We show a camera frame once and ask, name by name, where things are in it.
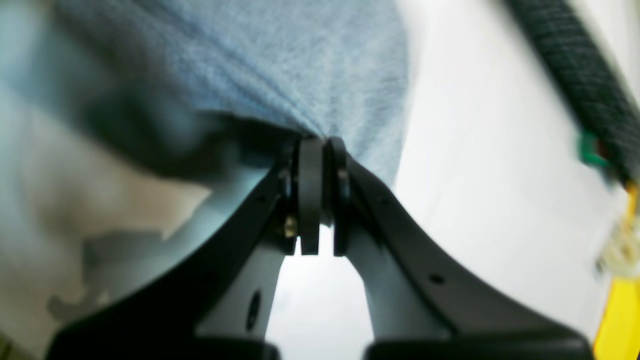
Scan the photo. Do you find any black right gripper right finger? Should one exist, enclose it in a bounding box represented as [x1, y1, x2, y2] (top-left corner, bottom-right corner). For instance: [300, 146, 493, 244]
[326, 137, 594, 360]

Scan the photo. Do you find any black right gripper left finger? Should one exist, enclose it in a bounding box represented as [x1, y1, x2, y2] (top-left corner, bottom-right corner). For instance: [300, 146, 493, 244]
[46, 138, 324, 360]

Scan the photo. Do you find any grey t-shirt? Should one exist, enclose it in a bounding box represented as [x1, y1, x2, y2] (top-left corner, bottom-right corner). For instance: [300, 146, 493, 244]
[0, 0, 411, 186]

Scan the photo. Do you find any thick black sleeved cable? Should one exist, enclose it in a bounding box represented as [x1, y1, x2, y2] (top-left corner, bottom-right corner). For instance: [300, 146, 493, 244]
[505, 0, 640, 186]

